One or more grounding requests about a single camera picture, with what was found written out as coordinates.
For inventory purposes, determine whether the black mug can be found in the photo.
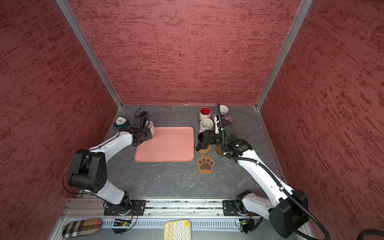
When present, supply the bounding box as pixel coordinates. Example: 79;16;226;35
195;132;211;152

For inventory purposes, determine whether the woven rattan coaster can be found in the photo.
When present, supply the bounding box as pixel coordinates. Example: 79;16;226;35
198;145;212;154

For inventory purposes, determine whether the large round wooden coaster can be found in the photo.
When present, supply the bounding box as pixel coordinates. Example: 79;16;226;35
215;145;224;157

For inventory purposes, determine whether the white mug red inside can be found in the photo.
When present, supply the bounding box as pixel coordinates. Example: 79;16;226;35
199;107;212;121

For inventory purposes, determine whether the lavender mug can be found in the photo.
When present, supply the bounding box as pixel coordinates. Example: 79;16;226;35
219;105;229;115

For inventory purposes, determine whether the brown paw print coaster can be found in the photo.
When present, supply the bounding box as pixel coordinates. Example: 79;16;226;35
197;155;216;175

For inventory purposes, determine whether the pink serving tray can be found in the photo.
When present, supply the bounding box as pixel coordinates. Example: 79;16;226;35
135;127;195;163

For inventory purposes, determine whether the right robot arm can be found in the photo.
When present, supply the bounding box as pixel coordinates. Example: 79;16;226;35
196;121;331;240

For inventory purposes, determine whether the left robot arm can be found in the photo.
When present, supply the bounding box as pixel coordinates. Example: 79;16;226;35
68;111;153;216

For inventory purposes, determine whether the green tape measure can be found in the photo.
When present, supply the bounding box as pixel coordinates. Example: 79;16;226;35
113;117;131;131

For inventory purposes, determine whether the yellow keypad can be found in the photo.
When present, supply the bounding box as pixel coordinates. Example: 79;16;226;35
164;219;192;240

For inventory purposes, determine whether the plaid glasses case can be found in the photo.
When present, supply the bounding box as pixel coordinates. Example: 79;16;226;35
62;219;102;239

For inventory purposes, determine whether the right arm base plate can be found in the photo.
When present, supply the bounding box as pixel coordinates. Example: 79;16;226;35
222;200;250;217

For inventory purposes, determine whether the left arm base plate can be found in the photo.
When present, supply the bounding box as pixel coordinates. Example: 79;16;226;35
104;200;147;217

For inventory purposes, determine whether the aluminium rail frame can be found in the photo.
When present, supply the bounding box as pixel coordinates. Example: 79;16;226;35
60;197;261;232

